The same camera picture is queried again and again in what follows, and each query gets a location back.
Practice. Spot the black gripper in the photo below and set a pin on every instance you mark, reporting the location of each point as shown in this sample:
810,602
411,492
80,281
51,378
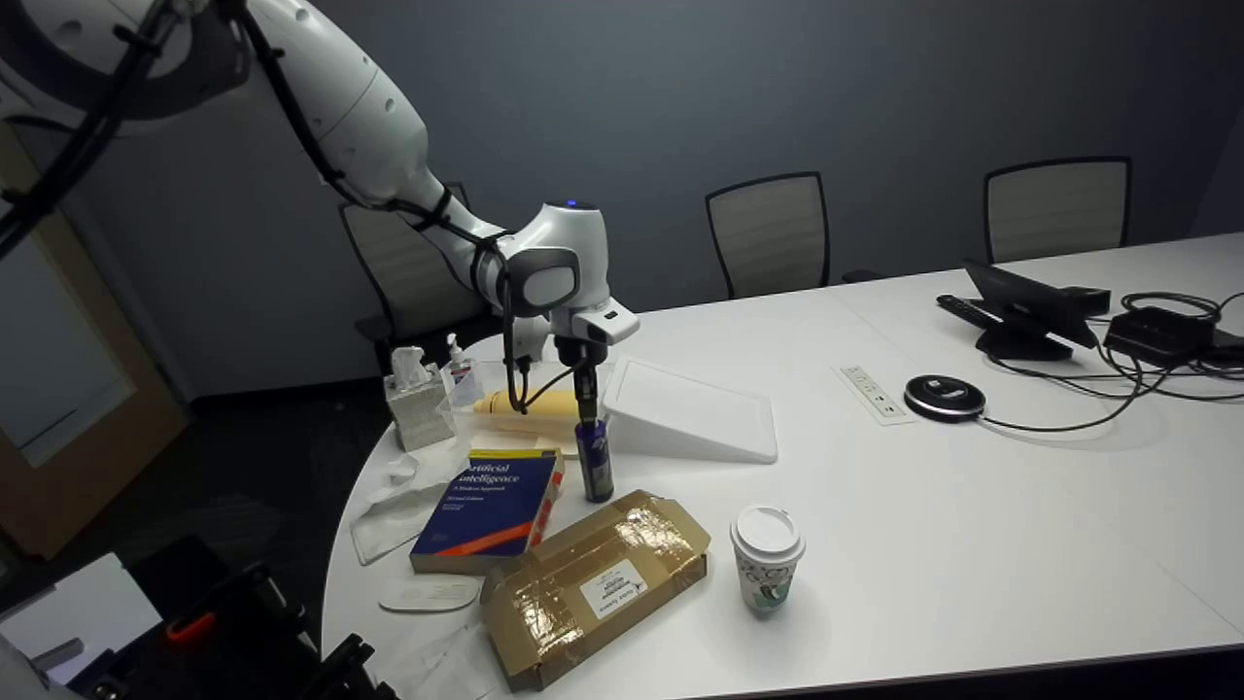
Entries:
582,356

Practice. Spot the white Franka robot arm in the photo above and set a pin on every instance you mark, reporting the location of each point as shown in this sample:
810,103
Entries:
350,117

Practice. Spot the blue book orange stripe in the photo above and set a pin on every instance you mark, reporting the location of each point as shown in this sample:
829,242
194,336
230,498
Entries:
493,510

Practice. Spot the open brown cardboard box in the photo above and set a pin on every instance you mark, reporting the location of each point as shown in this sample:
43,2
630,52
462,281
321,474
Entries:
591,585

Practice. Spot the mesh back office chair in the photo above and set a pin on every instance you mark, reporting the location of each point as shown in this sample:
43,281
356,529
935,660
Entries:
768,235
1057,209
411,279

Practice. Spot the lidded paper coffee cup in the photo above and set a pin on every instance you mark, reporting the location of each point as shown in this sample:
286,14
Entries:
768,566

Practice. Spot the white flat remote strip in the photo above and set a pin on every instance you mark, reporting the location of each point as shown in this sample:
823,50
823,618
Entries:
874,395

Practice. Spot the round black speaker puck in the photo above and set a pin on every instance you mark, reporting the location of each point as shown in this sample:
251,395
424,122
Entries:
944,395

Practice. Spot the black robot mounting stand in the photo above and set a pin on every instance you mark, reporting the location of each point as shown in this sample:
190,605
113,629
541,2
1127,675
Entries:
257,636

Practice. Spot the black conference phone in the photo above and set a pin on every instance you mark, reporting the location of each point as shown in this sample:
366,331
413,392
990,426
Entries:
1025,312

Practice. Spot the wooden door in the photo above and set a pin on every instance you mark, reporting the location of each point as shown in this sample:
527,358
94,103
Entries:
64,440

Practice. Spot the white paper sheet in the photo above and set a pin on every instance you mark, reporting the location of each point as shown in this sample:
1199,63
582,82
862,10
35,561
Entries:
72,623

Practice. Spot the black rectangular device box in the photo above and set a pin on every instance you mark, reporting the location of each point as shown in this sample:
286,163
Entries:
1169,331

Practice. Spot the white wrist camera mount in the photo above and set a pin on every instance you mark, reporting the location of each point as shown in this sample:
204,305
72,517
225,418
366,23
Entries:
607,322

